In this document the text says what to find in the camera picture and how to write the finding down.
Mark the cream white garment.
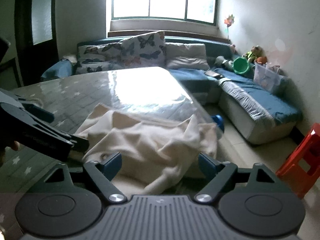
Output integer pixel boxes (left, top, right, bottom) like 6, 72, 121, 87
70, 103, 218, 198

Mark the blue ball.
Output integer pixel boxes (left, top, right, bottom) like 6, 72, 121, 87
211, 114, 225, 133

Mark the red plastic stool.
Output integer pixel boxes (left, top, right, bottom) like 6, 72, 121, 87
276, 123, 320, 199

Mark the blue corner sofa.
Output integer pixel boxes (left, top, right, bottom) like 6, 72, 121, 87
42, 36, 303, 144

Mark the long butterfly print pillow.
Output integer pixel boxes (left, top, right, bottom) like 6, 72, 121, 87
75, 42, 124, 74

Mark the clear plastic storage box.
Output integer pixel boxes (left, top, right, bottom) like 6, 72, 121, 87
253, 63, 287, 95

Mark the green plastic bucket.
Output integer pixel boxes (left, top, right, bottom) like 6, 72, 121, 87
232, 57, 250, 75

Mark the dark door with glass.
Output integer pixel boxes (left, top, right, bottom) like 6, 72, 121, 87
14, 0, 59, 86

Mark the stuffed toy doll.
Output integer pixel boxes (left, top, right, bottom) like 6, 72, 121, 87
242, 46, 267, 64

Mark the grey plain cushion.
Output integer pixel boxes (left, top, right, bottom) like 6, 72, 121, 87
165, 42, 210, 71

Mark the square butterfly print pillow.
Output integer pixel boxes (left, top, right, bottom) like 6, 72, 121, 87
120, 31, 167, 68

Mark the colourful pinwheel toy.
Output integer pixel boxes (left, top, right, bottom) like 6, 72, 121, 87
224, 14, 234, 39

